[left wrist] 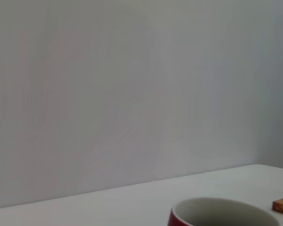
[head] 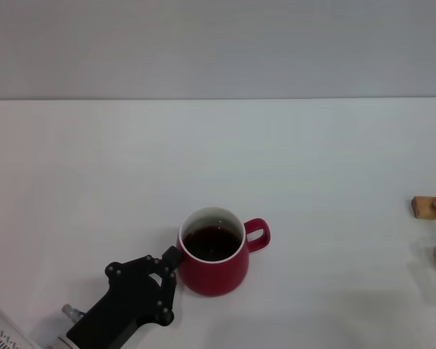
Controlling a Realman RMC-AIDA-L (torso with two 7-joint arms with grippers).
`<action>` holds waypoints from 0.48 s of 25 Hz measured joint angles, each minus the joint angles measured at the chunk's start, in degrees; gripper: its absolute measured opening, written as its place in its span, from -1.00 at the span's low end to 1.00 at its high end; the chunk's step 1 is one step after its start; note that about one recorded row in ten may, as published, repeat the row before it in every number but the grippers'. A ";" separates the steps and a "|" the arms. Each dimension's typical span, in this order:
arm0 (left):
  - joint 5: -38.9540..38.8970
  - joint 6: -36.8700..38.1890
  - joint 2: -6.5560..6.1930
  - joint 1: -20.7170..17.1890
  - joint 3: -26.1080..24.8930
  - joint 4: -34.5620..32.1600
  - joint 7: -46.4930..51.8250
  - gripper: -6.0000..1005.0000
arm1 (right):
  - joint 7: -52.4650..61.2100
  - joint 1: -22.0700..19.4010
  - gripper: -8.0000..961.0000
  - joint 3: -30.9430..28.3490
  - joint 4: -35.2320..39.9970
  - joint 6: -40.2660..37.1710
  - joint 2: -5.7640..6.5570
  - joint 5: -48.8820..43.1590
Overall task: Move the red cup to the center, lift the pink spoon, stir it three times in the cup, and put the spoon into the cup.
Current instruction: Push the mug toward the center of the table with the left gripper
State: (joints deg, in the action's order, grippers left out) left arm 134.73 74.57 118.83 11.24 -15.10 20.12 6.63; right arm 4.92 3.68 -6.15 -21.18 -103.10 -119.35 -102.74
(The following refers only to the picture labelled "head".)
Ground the dark coffee liquid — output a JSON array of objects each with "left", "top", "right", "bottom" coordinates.
[{"left": 182, "top": 225, "right": 244, "bottom": 262}]

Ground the silver wrist cable plug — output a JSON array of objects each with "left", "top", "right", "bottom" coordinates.
[{"left": 60, "top": 304, "right": 85, "bottom": 323}]

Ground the long wooden block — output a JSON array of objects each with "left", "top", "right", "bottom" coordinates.
[{"left": 411, "top": 196, "right": 436, "bottom": 220}]

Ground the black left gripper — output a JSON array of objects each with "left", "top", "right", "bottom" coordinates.
[{"left": 65, "top": 246, "right": 185, "bottom": 349}]

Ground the red ceramic cup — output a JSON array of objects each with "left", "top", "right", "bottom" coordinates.
[{"left": 177, "top": 206, "right": 272, "bottom": 298}]

